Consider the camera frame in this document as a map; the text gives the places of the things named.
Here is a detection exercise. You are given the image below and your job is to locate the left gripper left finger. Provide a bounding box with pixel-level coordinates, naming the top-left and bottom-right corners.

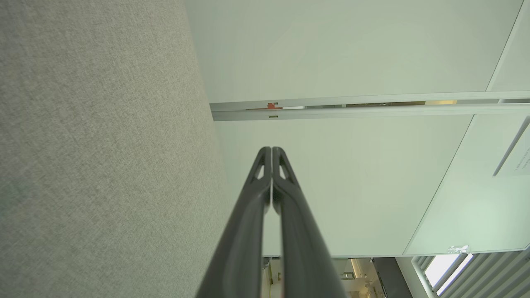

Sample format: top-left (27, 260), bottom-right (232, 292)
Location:
top-left (195, 146), bottom-right (273, 298)

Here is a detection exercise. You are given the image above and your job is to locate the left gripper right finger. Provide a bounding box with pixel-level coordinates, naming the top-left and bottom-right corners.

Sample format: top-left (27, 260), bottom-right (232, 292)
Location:
top-left (272, 146), bottom-right (349, 298)

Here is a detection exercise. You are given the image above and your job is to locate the window with grey blinds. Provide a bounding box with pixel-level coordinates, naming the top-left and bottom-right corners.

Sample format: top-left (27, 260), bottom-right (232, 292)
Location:
top-left (411, 246), bottom-right (530, 298)

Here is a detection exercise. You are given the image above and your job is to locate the grey partition post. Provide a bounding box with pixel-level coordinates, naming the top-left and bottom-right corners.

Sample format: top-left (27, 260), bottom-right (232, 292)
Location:
top-left (209, 90), bottom-right (530, 111)
top-left (212, 103), bottom-right (530, 122)

